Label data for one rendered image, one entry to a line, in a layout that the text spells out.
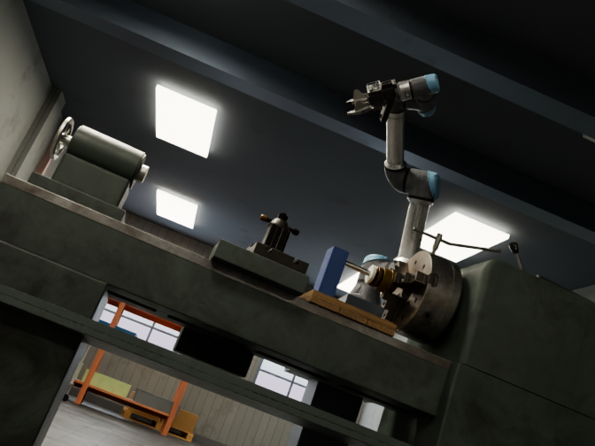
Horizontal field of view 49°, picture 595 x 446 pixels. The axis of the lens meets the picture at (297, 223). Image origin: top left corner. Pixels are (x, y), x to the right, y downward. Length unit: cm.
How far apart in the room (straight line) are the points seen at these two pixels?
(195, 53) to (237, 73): 36
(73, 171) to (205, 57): 321
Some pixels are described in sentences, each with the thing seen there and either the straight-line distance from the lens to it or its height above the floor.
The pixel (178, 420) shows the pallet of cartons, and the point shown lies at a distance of 1027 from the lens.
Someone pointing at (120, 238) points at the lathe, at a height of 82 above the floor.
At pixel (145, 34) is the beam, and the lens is 530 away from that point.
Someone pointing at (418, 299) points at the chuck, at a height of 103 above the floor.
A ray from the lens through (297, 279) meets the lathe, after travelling 198.
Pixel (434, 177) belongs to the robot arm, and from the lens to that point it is 282.
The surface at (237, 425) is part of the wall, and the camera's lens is 1120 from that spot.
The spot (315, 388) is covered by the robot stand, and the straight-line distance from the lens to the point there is 269.
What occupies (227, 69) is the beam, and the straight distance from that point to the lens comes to 519.
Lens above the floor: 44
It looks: 18 degrees up
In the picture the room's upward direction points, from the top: 21 degrees clockwise
